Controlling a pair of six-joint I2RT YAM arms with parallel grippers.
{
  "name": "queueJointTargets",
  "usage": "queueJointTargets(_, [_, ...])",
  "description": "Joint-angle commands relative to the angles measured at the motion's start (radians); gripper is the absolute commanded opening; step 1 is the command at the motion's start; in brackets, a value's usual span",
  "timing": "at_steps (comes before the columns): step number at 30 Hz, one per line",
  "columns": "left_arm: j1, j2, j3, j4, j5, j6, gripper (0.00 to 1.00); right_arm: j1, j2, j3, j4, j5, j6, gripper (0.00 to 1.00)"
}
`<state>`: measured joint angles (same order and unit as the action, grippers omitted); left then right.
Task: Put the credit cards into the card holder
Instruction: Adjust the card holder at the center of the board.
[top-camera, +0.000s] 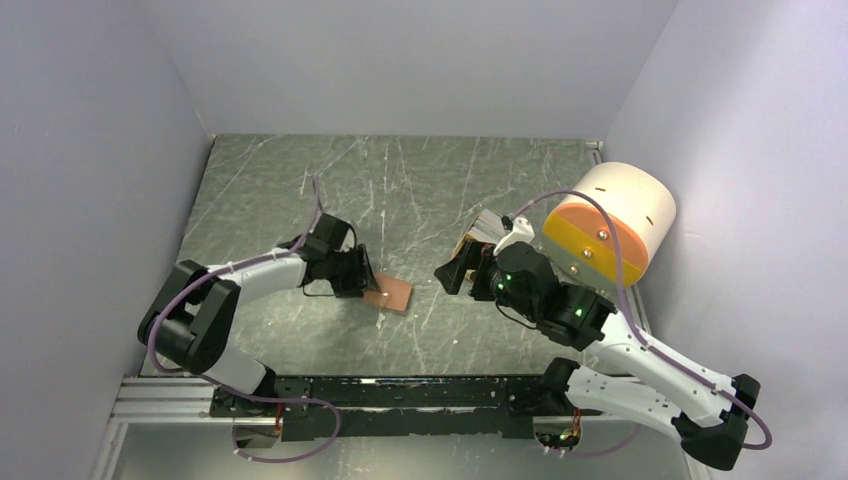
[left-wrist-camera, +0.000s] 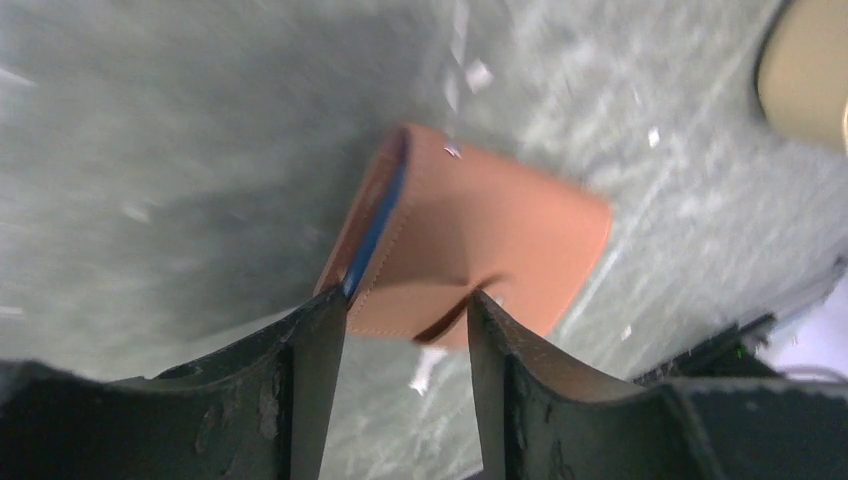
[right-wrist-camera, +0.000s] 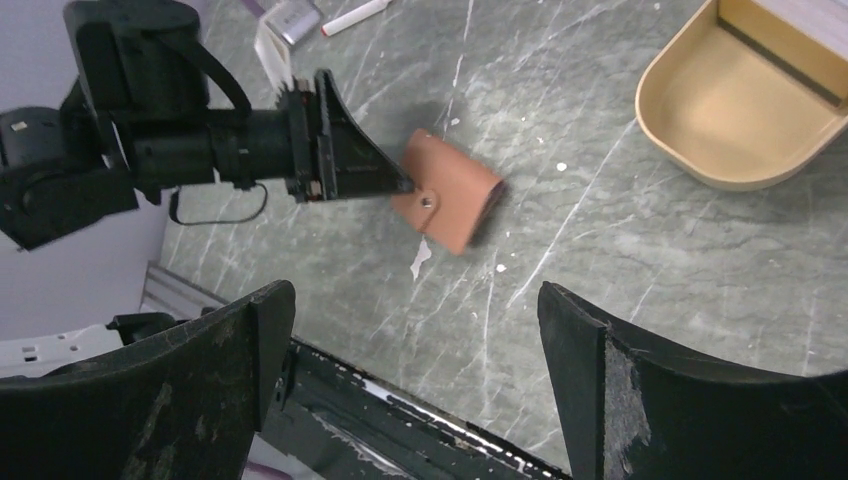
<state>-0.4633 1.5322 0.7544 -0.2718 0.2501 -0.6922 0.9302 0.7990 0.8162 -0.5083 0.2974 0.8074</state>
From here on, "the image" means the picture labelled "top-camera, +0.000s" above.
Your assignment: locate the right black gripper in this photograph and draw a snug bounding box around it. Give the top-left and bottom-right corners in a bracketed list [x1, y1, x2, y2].
[434, 237, 539, 323]

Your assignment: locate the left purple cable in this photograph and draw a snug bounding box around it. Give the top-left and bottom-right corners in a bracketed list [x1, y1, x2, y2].
[146, 175, 342, 464]

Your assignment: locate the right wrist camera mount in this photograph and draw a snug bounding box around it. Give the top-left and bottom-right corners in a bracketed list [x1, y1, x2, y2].
[493, 215, 535, 256]

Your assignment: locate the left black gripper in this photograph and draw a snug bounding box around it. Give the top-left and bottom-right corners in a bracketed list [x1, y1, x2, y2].
[326, 245, 381, 299]

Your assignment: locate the wooden tray with cards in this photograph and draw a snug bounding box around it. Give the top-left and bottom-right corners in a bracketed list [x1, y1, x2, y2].
[453, 209, 509, 254]

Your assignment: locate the brown leather card holder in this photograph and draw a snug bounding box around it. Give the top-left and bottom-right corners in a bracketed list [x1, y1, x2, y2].
[362, 273, 413, 312]

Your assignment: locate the white orange yellow cylinder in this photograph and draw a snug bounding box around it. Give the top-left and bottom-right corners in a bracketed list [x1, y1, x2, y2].
[540, 162, 677, 293]

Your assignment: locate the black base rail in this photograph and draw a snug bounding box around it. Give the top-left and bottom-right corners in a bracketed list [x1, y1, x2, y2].
[209, 374, 576, 442]

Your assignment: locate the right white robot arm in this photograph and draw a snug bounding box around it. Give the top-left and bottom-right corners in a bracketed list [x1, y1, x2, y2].
[434, 241, 773, 471]

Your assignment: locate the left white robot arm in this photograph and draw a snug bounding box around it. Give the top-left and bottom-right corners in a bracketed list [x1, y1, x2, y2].
[137, 213, 380, 416]

